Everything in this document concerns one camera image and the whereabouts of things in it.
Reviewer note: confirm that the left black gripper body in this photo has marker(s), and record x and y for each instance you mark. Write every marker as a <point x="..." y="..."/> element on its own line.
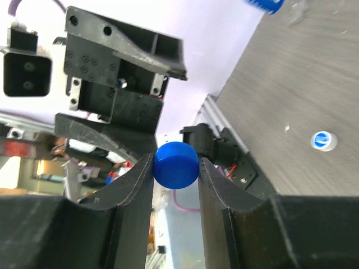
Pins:
<point x="120" y="92"/>

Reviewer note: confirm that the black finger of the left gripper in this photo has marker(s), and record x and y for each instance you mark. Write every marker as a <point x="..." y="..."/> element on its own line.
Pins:
<point x="152" y="51"/>
<point x="129" y="144"/>

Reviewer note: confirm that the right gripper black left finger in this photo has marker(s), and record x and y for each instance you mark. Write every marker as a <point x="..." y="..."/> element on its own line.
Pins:
<point x="108" y="229"/>

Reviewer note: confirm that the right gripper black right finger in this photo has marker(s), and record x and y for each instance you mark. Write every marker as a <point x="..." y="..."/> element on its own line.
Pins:
<point x="242" y="231"/>

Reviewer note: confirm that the dark blue bottle cap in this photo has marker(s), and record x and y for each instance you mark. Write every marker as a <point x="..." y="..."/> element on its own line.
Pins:
<point x="176" y="165"/>

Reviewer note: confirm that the blue label water bottle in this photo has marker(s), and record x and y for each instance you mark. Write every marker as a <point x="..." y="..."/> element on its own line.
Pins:
<point x="294" y="10"/>

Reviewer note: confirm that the blue white bottle cap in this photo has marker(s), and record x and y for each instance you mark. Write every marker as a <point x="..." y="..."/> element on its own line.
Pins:
<point x="324" y="141"/>

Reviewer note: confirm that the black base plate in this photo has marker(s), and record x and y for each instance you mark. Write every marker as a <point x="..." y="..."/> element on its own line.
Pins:
<point x="241" y="167"/>

